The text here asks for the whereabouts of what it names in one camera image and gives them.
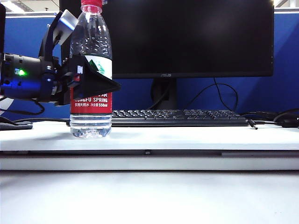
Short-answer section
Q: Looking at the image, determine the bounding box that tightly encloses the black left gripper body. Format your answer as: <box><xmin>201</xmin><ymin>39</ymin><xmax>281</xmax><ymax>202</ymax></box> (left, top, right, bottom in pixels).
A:
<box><xmin>38</xmin><ymin>55</ymin><xmax>81</xmax><ymax>107</ymax></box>

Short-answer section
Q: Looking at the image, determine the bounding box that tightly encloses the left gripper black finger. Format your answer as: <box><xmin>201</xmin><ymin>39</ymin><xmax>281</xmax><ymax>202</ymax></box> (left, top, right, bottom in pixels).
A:
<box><xmin>74</xmin><ymin>55</ymin><xmax>121</xmax><ymax>96</ymax></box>

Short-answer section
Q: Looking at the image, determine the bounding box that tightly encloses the clear plastic water bottle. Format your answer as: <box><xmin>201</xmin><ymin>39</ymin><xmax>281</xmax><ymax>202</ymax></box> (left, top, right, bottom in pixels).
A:
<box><xmin>69</xmin><ymin>0</ymin><xmax>114</xmax><ymax>139</ymax></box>

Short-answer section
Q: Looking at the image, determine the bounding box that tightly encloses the red bottle cap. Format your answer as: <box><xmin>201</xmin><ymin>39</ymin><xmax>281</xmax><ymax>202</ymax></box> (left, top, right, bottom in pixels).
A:
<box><xmin>80</xmin><ymin>0</ymin><xmax>104</xmax><ymax>7</ymax></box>

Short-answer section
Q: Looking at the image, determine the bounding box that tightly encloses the dark grey cloth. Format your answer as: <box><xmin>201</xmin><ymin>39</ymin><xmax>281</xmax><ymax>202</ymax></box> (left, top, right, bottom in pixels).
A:
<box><xmin>0</xmin><ymin>115</ymin><xmax>34</xmax><ymax>131</ymax></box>

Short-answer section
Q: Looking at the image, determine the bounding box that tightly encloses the black monitor stand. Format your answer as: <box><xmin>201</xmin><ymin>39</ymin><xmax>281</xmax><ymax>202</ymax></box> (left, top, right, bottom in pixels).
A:
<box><xmin>150</xmin><ymin>78</ymin><xmax>178</xmax><ymax>111</ymax></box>

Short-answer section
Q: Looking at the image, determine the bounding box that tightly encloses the black Logitech keyboard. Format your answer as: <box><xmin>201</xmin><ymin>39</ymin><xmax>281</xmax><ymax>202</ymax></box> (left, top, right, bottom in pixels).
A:
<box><xmin>66</xmin><ymin>109</ymin><xmax>249</xmax><ymax>127</ymax></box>

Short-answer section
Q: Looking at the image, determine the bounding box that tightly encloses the ceiling light panel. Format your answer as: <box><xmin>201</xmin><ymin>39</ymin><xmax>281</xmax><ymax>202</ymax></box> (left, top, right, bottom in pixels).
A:
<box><xmin>0</xmin><ymin>0</ymin><xmax>24</xmax><ymax>13</ymax></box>

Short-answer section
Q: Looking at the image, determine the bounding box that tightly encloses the black ASUS monitor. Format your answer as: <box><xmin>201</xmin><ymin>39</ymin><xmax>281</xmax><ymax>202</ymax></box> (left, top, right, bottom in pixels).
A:
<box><xmin>59</xmin><ymin>0</ymin><xmax>275</xmax><ymax>79</ymax></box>

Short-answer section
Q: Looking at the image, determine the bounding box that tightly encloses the black Logitech mouse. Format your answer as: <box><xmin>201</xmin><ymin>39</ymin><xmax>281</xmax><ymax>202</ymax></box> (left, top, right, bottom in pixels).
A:
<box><xmin>281</xmin><ymin>119</ymin><xmax>299</xmax><ymax>128</ymax></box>

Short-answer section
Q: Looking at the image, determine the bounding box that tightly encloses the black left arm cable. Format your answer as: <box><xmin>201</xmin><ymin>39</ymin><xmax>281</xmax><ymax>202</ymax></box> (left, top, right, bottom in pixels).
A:
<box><xmin>0</xmin><ymin>96</ymin><xmax>45</xmax><ymax>116</ymax></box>

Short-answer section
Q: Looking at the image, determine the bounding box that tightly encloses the black keyboard cable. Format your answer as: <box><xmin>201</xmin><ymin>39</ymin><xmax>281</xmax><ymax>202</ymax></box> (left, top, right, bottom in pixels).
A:
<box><xmin>14</xmin><ymin>117</ymin><xmax>71</xmax><ymax>125</ymax></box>

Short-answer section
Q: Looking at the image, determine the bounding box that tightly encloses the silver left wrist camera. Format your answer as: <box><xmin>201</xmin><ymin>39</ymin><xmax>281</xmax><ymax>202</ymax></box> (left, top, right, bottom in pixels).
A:
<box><xmin>38</xmin><ymin>9</ymin><xmax>79</xmax><ymax>69</ymax></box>

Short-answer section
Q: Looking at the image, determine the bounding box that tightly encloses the thin black cable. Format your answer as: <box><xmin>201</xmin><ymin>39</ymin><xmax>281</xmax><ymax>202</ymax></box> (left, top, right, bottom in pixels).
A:
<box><xmin>186</xmin><ymin>77</ymin><xmax>239</xmax><ymax>112</ymax></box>

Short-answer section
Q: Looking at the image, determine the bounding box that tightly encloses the black barrel plug cable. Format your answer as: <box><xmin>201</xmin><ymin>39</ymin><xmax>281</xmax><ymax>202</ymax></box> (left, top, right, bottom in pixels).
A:
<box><xmin>247</xmin><ymin>119</ymin><xmax>277</xmax><ymax>130</ymax></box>

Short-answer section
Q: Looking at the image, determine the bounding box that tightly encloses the thick black cable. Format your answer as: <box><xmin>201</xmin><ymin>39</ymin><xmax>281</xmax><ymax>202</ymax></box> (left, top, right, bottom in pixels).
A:
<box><xmin>240</xmin><ymin>107</ymin><xmax>299</xmax><ymax>124</ymax></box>

